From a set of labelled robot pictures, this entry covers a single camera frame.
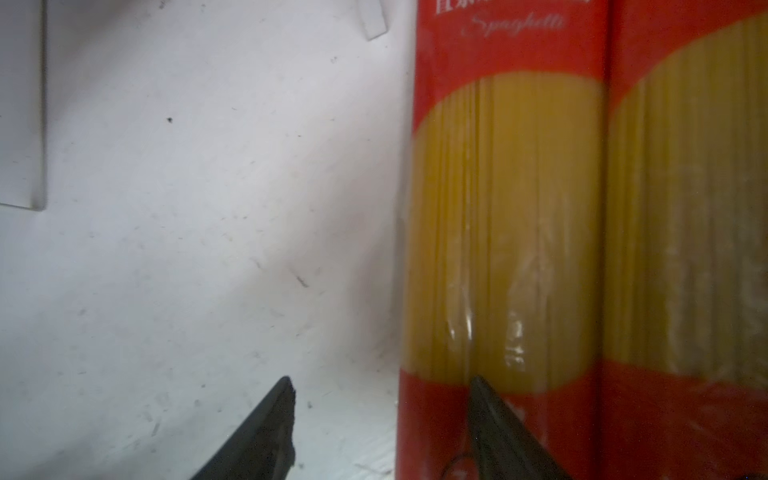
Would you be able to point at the red pasta bag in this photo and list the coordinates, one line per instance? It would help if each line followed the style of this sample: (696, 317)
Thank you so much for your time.
(504, 235)
(684, 370)

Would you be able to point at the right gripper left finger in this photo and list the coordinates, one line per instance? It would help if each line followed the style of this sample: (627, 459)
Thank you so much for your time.
(261, 448)

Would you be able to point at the wooden two-tier shelf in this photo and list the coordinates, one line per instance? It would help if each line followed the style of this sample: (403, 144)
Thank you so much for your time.
(26, 61)

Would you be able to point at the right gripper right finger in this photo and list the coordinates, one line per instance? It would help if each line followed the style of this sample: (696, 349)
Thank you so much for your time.
(502, 447)

